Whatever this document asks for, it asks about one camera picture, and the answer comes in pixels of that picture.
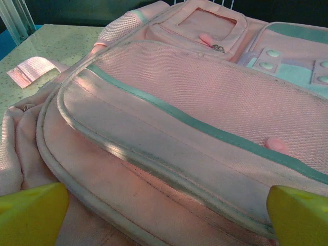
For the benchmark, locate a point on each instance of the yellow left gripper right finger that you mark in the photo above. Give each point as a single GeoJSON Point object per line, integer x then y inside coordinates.
{"type": "Point", "coordinates": [299, 220]}

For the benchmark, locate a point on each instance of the pink student backpack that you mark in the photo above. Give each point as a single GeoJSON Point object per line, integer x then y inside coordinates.
{"type": "Point", "coordinates": [179, 89]}

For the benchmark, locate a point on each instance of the aluminium frame post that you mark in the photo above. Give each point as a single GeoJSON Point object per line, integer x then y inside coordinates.
{"type": "Point", "coordinates": [15, 18]}

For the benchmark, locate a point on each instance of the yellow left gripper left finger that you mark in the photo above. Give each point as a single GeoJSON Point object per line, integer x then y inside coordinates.
{"type": "Point", "coordinates": [28, 217]}

